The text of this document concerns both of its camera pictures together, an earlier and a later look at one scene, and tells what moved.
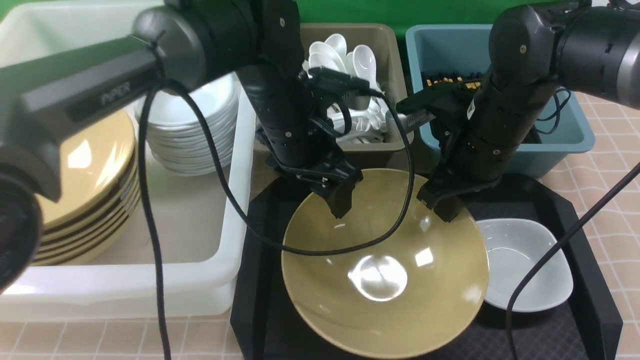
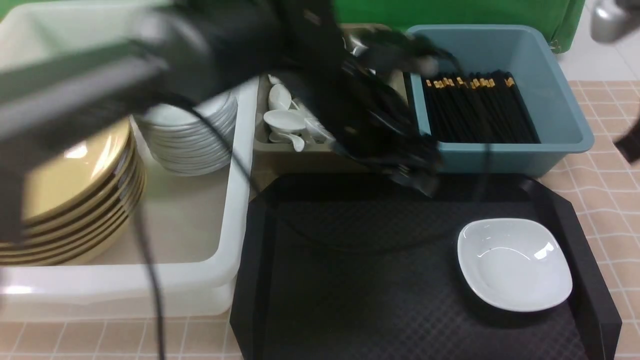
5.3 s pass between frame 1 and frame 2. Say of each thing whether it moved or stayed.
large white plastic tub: stayed
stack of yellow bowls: stayed
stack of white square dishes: stayed
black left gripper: moved
